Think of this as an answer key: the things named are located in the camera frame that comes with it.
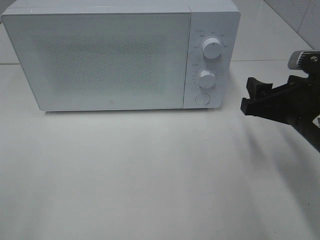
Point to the round white door button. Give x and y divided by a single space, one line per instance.
202 99

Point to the white timer knob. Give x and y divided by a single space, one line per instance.
207 79

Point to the white microwave oven body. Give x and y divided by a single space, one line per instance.
208 18

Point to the white microwave door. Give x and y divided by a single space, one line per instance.
81 62

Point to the upper white power knob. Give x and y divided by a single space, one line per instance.
211 47

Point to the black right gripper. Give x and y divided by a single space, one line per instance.
295 103

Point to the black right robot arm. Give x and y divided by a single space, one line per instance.
309 132

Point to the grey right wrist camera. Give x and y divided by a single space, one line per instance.
305 60

